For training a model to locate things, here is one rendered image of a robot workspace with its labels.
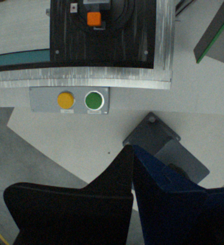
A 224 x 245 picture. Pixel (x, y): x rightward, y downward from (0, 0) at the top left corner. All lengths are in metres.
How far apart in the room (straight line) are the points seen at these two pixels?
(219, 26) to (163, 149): 0.25
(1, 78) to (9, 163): 1.74
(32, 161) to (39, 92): 1.53
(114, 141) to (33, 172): 1.59
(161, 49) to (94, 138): 0.34
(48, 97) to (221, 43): 0.41
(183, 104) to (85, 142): 0.35
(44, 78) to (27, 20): 0.18
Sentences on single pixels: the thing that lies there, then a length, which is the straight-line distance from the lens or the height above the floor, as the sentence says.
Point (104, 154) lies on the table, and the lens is 0.53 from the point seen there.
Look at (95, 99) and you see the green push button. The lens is 0.35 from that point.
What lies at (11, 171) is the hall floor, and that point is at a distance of 2.21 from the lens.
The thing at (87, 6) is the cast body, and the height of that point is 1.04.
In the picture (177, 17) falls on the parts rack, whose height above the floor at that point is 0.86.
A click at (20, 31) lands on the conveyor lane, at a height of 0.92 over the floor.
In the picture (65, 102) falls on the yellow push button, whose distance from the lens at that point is 0.36.
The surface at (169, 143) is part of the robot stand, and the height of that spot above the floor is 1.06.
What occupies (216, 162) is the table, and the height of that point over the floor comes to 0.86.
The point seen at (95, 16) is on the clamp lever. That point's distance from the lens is 0.25.
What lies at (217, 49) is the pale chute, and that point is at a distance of 0.37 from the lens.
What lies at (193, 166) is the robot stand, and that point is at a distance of 0.35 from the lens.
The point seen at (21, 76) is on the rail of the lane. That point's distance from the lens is 0.43.
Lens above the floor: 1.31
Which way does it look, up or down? 71 degrees down
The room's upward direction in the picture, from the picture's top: 174 degrees counter-clockwise
